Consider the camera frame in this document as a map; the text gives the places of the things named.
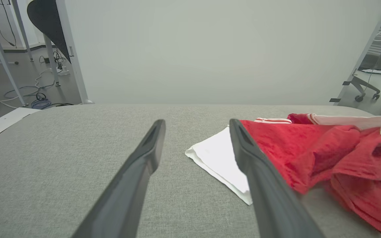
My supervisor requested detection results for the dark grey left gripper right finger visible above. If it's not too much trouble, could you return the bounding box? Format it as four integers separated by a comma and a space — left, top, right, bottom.
229, 118, 325, 238

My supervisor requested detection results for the blue cable coil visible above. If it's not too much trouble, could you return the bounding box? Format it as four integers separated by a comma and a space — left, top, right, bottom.
31, 99, 52, 109

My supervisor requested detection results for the black fabric piece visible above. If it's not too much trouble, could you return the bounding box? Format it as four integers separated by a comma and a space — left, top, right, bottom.
27, 0, 71, 63

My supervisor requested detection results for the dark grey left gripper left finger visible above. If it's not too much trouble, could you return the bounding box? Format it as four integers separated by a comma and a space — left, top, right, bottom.
71, 119, 166, 238

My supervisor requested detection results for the white partition panel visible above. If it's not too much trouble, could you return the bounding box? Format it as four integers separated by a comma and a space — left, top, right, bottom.
57, 0, 381, 105

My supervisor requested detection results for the white metal table leg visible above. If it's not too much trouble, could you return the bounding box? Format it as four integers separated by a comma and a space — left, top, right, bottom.
43, 33, 61, 87
11, 0, 34, 62
0, 0, 29, 108

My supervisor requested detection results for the red and white t-shirt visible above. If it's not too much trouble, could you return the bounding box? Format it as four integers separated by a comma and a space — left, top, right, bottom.
185, 113, 381, 237

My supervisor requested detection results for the white floor cable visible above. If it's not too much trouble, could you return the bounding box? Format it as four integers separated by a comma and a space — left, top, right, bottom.
0, 68, 53, 109

